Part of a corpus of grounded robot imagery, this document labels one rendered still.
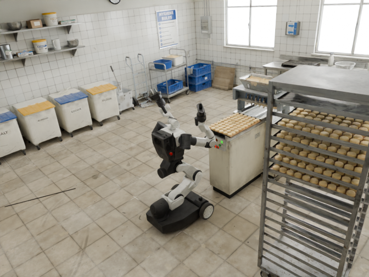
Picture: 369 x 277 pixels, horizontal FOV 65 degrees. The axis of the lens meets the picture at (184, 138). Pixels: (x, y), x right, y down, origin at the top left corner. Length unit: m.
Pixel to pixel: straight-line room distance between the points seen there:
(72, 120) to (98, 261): 3.28
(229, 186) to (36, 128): 3.58
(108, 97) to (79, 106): 0.63
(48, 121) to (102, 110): 1.09
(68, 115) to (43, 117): 0.45
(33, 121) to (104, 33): 2.42
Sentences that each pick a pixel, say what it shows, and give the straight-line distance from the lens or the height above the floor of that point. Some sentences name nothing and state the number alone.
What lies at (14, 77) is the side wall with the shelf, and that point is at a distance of 6.13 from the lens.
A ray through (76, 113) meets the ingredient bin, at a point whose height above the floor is 0.45.
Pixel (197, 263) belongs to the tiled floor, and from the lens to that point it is 3.08.
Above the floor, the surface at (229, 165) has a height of 0.51.
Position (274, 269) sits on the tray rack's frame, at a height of 0.15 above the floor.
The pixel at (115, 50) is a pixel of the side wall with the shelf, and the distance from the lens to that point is 6.90.
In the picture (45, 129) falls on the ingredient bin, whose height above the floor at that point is 0.33.
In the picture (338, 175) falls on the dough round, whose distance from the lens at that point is 2.12.
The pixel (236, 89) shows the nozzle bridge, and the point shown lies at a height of 1.17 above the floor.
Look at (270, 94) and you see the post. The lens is 1.97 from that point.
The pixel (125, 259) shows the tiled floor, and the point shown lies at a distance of 3.23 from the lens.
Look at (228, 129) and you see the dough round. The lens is 3.40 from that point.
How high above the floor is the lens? 2.36
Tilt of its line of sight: 27 degrees down
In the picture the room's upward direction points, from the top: 5 degrees counter-clockwise
